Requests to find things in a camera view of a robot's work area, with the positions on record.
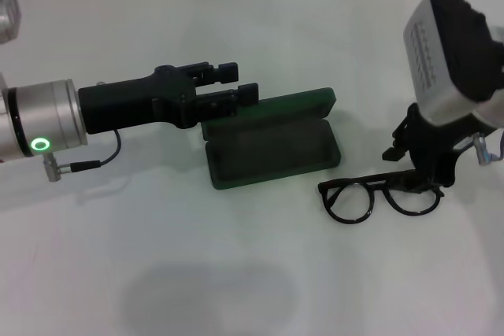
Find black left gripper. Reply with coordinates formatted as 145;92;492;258
76;61;261;136

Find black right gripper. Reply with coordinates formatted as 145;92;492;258
380;102;480;198

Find green glasses case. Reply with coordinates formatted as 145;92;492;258
199;87;342;192

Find black glasses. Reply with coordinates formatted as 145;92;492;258
316;168;447;226

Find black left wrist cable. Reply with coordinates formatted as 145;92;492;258
42;128;123;183

